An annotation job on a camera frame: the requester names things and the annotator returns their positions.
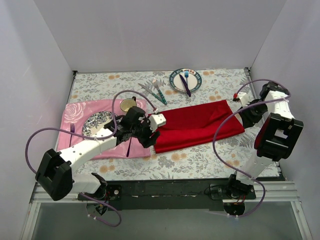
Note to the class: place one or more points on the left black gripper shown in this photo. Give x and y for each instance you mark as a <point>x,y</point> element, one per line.
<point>149,138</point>

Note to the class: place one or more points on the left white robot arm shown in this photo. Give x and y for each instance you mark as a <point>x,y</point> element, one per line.
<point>57,171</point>

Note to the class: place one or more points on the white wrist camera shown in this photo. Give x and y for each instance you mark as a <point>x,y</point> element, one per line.
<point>156,121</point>
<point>241,97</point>

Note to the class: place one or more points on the teal handled fork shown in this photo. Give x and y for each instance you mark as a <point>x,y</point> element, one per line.
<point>155,83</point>

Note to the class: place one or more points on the teal handled knife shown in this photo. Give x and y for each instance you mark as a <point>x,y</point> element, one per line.
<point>152,93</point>

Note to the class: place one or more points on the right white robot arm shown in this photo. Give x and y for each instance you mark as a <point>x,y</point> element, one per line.
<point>275,140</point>

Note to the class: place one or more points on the cream enamel mug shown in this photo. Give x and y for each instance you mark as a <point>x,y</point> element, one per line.
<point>128,103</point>

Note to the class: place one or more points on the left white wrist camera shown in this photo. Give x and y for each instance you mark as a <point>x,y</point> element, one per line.
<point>156,121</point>

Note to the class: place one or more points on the purple knife on plate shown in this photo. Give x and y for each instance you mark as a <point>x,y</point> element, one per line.
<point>185,85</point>

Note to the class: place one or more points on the purple spoon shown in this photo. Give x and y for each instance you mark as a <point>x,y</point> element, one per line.
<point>129,147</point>

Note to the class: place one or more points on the blue fork on plate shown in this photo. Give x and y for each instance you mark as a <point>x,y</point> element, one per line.
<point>186,75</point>

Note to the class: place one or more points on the red cloth napkin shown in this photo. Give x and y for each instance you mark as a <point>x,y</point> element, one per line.
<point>190,126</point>

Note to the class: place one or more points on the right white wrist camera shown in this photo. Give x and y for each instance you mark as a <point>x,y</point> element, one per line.
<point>241,97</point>

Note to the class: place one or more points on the white plate blue rim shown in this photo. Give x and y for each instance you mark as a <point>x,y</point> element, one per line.
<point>194,80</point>

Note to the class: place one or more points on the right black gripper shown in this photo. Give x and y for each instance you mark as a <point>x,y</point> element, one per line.
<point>244,113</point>

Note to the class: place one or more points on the blue floral plate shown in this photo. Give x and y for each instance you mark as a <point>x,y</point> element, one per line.
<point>95,122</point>

